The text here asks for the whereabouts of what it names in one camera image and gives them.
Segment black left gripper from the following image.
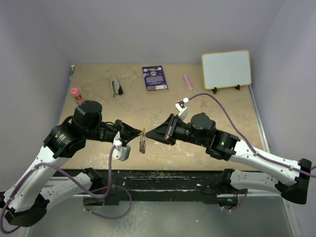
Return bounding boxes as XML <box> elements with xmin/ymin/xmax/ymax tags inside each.
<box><xmin>84</xmin><ymin>119</ymin><xmax>142</xmax><ymax>144</ymax></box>

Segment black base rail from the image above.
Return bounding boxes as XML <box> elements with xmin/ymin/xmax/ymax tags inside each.
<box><xmin>61</xmin><ymin>168</ymin><xmax>250</xmax><ymax>206</ymax></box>

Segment small whiteboard on stand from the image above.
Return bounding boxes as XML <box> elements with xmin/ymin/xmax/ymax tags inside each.
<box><xmin>201</xmin><ymin>49</ymin><xmax>252</xmax><ymax>94</ymax></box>

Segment purple printed card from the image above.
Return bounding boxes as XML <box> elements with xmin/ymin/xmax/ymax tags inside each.
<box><xmin>142</xmin><ymin>65</ymin><xmax>168</xmax><ymax>91</ymax></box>

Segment pink capped small bottle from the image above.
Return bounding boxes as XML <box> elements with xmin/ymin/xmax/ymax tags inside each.
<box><xmin>70</xmin><ymin>87</ymin><xmax>84</xmax><ymax>105</ymax></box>

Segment pink eraser stick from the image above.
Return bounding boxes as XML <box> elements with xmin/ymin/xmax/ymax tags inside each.
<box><xmin>184</xmin><ymin>75</ymin><xmax>193</xmax><ymax>90</ymax></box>

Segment grey black stapler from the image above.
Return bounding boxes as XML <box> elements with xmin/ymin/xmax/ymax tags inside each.
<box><xmin>110</xmin><ymin>76</ymin><xmax>123</xmax><ymax>96</ymax></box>

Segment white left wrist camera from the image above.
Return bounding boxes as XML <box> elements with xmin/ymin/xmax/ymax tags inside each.
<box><xmin>110</xmin><ymin>132</ymin><xmax>131</xmax><ymax>161</ymax></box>

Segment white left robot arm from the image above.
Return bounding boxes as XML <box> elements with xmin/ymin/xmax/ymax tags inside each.
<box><xmin>0</xmin><ymin>100</ymin><xmax>141</xmax><ymax>228</ymax></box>

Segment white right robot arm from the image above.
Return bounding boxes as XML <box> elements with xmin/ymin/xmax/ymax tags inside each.
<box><xmin>145</xmin><ymin>113</ymin><xmax>312</xmax><ymax>204</ymax></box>

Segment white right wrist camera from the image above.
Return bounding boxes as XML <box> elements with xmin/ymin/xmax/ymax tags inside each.
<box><xmin>175</xmin><ymin>98</ymin><xmax>189</xmax><ymax>121</ymax></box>

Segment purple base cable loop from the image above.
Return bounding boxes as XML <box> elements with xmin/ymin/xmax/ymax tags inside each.
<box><xmin>82</xmin><ymin>182</ymin><xmax>133</xmax><ymax>219</ymax></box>

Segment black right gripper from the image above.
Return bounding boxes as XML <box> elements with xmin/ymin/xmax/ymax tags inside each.
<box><xmin>146</xmin><ymin>113</ymin><xmax>207</xmax><ymax>146</ymax></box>

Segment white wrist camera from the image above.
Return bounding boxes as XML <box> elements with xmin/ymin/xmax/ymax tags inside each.
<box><xmin>175</xmin><ymin>98</ymin><xmax>189</xmax><ymax>121</ymax></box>
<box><xmin>110</xmin><ymin>132</ymin><xmax>131</xmax><ymax>161</ymax></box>

